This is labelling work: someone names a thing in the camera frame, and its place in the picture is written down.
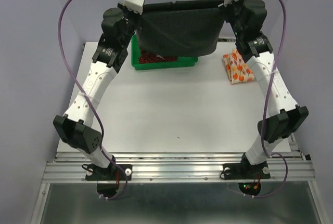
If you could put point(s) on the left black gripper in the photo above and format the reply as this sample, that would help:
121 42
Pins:
136 15

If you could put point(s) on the green plastic tray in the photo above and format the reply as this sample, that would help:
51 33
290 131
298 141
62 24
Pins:
135 54

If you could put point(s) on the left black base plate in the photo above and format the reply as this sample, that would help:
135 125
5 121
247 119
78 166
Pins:
117 172

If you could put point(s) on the dark grey dotted skirt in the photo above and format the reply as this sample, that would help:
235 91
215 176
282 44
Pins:
181 28

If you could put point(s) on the folded orange floral skirt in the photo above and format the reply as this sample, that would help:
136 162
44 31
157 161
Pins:
236 69

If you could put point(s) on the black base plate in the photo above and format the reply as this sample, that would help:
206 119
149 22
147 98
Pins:
117 172
236 171

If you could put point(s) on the aluminium rail frame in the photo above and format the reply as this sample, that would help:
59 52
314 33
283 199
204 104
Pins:
169 168

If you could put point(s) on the red polka dot skirt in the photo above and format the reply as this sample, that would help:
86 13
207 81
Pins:
147 57

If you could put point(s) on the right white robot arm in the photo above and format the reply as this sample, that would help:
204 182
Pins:
282 115

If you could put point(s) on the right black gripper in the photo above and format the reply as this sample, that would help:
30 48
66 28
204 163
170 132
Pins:
235 2

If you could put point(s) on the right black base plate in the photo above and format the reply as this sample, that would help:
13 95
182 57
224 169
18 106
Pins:
236 171

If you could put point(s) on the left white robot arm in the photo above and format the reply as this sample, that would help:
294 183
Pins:
74 127

